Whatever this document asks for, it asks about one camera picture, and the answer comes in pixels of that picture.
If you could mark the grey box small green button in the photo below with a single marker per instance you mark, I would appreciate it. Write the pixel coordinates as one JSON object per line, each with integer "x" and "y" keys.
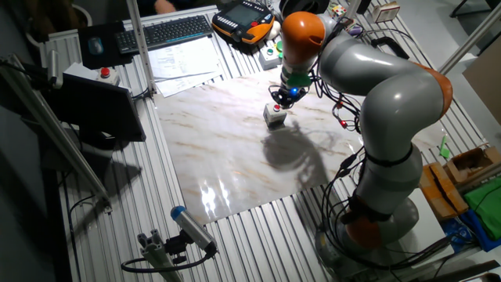
{"x": 269, "y": 58}

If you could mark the long aluminium frame beam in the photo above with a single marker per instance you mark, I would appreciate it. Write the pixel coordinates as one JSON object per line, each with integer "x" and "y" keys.
{"x": 51, "y": 129}

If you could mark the black mouse pad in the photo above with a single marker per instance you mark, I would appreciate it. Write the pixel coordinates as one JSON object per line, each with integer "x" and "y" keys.
{"x": 113, "y": 47}

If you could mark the black monitor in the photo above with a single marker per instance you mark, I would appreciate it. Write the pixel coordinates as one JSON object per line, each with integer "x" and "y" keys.
{"x": 98, "y": 107}

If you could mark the orange and black teach pendant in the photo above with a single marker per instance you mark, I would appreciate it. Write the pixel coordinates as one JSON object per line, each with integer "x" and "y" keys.
{"x": 240, "y": 19}

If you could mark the bystander bare hand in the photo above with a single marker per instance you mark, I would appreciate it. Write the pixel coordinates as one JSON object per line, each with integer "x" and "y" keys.
{"x": 164, "y": 6}

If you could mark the open brown cardboard box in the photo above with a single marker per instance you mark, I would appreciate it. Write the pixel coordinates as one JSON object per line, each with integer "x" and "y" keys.
{"x": 471, "y": 164}

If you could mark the small white carton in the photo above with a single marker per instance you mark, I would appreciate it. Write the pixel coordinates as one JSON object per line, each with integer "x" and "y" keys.
{"x": 385, "y": 11}

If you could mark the yellow box green mushroom button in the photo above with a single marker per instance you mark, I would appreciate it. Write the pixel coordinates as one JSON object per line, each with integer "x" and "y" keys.
{"x": 280, "y": 46}

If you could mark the thin aluminium bar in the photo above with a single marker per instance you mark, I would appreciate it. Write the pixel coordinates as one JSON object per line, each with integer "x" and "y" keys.
{"x": 469, "y": 39}

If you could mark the orange brown cardboard box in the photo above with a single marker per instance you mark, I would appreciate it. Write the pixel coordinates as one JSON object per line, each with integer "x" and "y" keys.
{"x": 442, "y": 192}

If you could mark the blue bag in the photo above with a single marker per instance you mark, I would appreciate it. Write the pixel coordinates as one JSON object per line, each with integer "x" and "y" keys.
{"x": 475, "y": 235}

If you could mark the grey box with red button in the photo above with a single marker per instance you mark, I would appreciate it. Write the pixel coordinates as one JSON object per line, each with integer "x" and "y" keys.
{"x": 274, "y": 116}

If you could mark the black keyboard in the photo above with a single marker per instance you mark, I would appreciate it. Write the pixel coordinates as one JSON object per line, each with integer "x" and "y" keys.
{"x": 164, "y": 33}

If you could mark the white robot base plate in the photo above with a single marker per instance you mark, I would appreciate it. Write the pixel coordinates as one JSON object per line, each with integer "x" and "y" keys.
{"x": 430, "y": 231}

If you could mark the computer mouse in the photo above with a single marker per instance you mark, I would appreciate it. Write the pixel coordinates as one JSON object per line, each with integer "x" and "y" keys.
{"x": 95, "y": 45}

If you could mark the grey depth camera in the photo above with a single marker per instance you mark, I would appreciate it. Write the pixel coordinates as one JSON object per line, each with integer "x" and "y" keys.
{"x": 193, "y": 229}

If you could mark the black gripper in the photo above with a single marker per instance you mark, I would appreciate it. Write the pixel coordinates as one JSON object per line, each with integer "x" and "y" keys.
{"x": 291, "y": 94}

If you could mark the marble pattern sheet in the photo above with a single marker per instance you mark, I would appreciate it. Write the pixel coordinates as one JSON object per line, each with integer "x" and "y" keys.
{"x": 227, "y": 156}

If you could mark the small green plastic piece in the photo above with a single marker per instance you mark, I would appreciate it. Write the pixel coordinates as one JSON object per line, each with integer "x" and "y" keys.
{"x": 444, "y": 147}

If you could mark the brown cardboard panel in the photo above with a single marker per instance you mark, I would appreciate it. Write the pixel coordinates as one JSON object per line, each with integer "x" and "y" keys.
{"x": 485, "y": 86}

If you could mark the green cloth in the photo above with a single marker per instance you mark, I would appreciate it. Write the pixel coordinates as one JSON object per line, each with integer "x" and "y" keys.
{"x": 487, "y": 207}

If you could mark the grey box red emergency button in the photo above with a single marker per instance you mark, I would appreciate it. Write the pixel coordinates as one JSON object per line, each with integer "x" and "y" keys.
{"x": 106, "y": 75}

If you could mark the printed paper sheet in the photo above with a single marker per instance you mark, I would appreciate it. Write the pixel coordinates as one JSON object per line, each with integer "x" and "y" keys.
{"x": 184, "y": 58}
{"x": 188, "y": 84}

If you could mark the short aluminium profile mount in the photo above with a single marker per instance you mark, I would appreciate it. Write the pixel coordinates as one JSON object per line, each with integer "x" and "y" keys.
{"x": 156, "y": 256}

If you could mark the aluminium frame post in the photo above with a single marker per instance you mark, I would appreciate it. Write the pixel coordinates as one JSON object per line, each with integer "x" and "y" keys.
{"x": 140, "y": 47}

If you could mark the colourful puzzle cube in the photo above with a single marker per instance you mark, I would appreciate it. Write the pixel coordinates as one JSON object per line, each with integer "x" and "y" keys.
{"x": 337, "y": 9}

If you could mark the silver and orange robot arm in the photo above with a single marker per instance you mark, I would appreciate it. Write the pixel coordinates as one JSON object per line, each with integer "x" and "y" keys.
{"x": 391, "y": 90}

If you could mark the black round spool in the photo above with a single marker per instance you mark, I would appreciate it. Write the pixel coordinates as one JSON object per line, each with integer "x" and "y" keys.
{"x": 303, "y": 6}

